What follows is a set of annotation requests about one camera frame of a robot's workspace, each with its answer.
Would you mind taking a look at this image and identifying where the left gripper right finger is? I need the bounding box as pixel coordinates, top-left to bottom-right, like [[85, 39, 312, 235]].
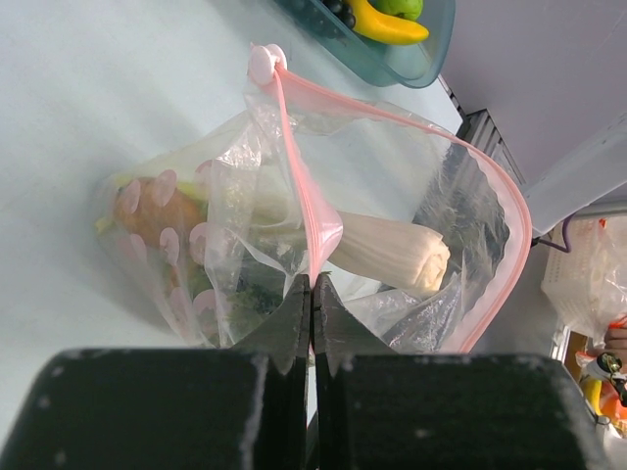
[[313, 275, 610, 469]]

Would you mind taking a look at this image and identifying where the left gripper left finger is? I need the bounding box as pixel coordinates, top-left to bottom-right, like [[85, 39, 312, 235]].
[[1, 275, 312, 469]]

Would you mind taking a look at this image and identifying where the clear zip top bag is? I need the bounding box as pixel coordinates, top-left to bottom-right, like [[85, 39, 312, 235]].
[[97, 44, 531, 354]]

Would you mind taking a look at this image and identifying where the green celery stalk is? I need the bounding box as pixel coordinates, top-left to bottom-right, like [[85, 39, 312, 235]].
[[97, 146, 452, 298]]

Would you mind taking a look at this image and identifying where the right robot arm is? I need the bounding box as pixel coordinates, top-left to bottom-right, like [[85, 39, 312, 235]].
[[522, 115, 626, 238]]

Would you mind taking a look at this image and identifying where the clear bag of items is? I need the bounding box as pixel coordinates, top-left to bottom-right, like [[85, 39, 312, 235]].
[[562, 214, 627, 437]]

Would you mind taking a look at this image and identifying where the teal plastic food tray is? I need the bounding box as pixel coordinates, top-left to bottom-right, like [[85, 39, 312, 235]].
[[277, 1, 456, 89]]

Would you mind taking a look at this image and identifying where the yellow toy banana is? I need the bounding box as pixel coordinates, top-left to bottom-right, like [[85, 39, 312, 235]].
[[347, 0, 429, 45]]

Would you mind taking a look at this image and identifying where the dark blue grape bunch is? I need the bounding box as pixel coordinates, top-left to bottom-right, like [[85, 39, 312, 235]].
[[286, 0, 356, 38]]

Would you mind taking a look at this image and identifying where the green round fruit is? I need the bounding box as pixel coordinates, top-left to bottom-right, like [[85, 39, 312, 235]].
[[376, 0, 423, 22]]

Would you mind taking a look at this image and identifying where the aluminium frame rail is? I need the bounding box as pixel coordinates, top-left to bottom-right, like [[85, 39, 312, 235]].
[[458, 109, 526, 187]]

